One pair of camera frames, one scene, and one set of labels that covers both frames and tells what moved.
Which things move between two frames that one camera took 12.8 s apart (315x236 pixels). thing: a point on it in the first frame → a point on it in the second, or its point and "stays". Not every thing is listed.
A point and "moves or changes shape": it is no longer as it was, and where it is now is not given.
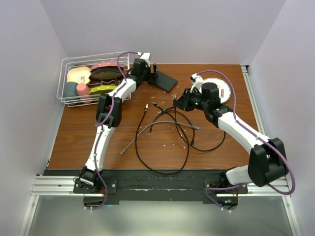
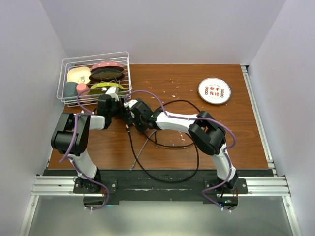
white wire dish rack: (82, 79) stays
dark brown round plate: (106, 75) stays
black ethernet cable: (174, 96) → (156, 144)
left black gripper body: (145, 74) → (117, 110)
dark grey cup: (71, 89) stays
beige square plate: (79, 74) stays
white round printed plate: (224, 90) stays
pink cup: (83, 89) stays
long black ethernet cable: (179, 127) → (197, 144)
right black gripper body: (193, 101) → (138, 123)
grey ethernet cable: (193, 127) moves or changes shape
